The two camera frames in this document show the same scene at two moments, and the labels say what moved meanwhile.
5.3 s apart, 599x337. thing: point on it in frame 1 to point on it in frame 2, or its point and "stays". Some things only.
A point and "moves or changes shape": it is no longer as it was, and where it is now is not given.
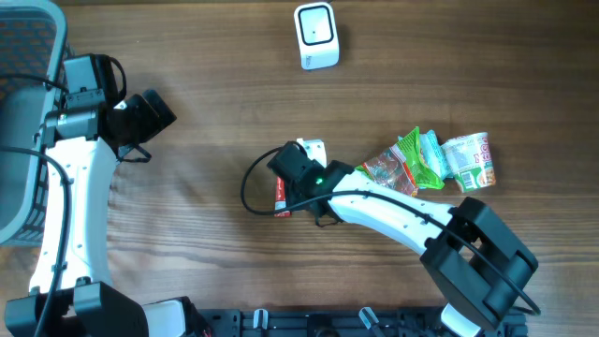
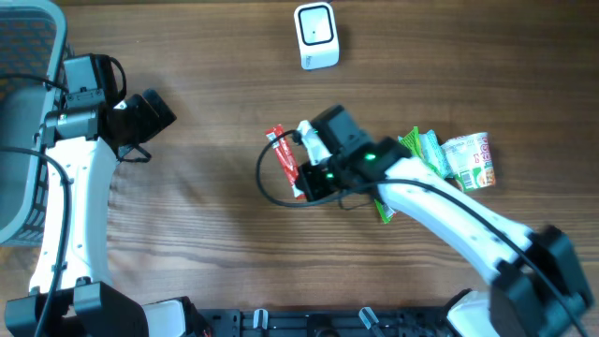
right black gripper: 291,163 to 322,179
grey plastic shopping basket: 33,49 stays
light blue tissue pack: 434,155 stays
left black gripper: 153,123 stays
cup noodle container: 470,159 stays
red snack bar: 280,197 moves or changes shape
